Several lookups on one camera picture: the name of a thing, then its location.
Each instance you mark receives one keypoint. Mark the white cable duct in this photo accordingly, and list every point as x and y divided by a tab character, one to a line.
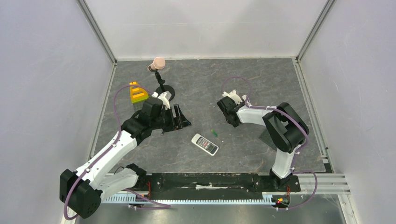
130	198

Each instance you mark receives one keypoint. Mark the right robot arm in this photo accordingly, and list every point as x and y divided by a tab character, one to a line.
286	130

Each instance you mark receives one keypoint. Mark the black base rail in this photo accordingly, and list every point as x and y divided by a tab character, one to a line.
213	186

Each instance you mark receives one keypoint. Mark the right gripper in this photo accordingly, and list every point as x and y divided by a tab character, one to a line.
225	107

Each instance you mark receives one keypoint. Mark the white grey remote control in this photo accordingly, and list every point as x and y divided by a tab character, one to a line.
204	144

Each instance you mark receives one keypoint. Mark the yellow toy brick tower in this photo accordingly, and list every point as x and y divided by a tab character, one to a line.
137	94

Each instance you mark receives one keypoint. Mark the dark studded baseplate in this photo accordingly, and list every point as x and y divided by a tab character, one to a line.
266	139

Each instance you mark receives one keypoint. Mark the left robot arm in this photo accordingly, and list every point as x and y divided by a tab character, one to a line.
83	189

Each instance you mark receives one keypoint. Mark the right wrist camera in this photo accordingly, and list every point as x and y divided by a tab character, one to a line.
233	96

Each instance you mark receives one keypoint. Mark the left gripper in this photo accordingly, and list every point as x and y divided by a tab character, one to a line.
178	122

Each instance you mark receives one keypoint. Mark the pink microphone on stand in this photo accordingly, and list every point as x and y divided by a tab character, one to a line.
158	64

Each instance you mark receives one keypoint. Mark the green battery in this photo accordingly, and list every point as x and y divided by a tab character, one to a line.
214	133

